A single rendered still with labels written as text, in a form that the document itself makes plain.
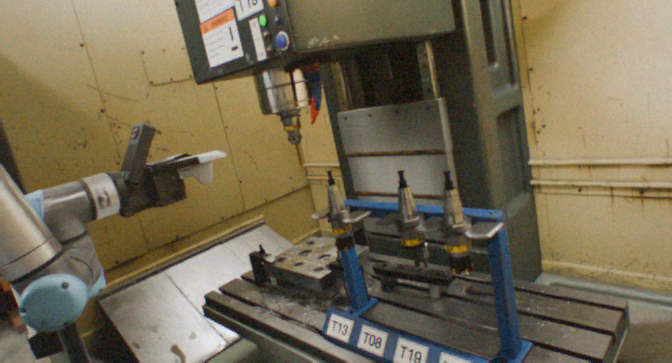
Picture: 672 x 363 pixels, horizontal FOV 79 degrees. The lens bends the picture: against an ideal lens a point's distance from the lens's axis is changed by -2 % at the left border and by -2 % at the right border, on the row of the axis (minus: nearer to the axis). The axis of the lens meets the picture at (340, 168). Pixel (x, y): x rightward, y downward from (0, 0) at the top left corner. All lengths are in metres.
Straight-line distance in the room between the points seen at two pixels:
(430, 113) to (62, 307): 1.14
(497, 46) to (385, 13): 0.67
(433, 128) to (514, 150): 0.42
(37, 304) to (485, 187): 1.23
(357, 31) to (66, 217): 0.69
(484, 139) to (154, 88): 1.48
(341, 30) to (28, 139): 1.40
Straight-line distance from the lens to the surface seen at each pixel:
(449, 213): 0.83
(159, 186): 0.84
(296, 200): 2.55
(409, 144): 1.51
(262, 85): 1.19
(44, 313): 0.69
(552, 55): 1.68
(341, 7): 0.99
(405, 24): 1.17
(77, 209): 0.80
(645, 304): 1.83
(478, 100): 1.41
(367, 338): 1.07
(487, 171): 1.45
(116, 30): 2.16
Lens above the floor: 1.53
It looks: 11 degrees down
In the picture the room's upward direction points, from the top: 12 degrees counter-clockwise
